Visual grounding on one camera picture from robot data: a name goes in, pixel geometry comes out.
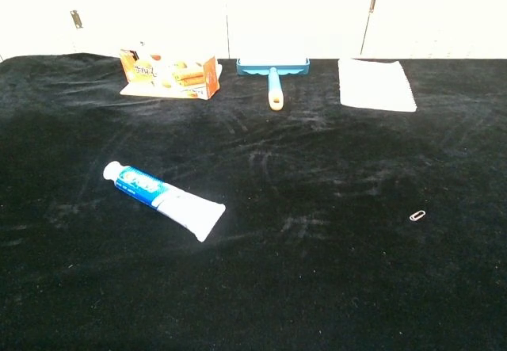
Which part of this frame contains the blue lint roller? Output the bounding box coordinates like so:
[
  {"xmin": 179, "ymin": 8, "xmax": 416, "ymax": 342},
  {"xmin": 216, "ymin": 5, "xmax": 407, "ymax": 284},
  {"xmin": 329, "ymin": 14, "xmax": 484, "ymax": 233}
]
[{"xmin": 235, "ymin": 56, "xmax": 311, "ymax": 112}]

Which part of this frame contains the black velvet tablecloth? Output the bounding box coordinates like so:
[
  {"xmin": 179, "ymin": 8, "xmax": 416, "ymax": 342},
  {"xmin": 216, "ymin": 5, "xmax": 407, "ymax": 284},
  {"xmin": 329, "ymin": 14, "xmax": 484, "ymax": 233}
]
[{"xmin": 0, "ymin": 52, "xmax": 507, "ymax": 351}]

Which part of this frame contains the blue white toothpaste tube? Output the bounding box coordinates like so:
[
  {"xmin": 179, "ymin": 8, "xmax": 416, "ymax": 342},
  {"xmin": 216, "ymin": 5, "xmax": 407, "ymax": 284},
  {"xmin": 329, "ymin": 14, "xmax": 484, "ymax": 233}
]
[{"xmin": 102, "ymin": 160, "xmax": 227, "ymax": 243}]

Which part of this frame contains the orange biscuit box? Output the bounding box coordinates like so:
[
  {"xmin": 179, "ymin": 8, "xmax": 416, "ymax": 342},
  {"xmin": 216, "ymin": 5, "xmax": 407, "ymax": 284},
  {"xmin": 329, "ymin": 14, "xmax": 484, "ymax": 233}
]
[{"xmin": 119, "ymin": 48, "xmax": 223, "ymax": 101}]

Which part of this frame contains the white spiral notebook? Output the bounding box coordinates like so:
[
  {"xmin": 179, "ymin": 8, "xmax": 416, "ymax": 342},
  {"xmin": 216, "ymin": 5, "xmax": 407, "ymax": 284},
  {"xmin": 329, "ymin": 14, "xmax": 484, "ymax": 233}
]
[{"xmin": 337, "ymin": 58, "xmax": 418, "ymax": 113}]

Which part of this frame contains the woven folding screen panel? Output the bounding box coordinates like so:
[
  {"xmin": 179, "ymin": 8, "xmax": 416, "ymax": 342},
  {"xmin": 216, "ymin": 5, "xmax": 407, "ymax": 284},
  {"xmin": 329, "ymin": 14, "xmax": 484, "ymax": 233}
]
[
  {"xmin": 360, "ymin": 0, "xmax": 507, "ymax": 60},
  {"xmin": 0, "ymin": 0, "xmax": 80, "ymax": 59},
  {"xmin": 224, "ymin": 0, "xmax": 375, "ymax": 60},
  {"xmin": 73, "ymin": 0, "xmax": 229, "ymax": 59}
]

